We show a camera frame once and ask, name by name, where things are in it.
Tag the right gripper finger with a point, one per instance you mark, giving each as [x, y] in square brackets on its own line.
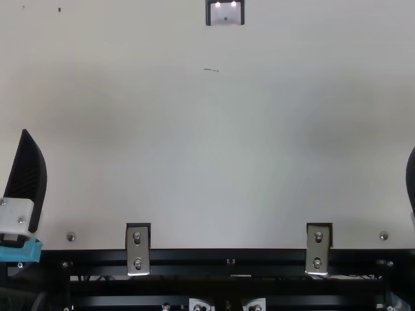
[411, 178]

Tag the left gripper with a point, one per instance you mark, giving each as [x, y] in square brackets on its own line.
[19, 252]

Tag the small square scanner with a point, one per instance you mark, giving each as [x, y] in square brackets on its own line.
[224, 14]

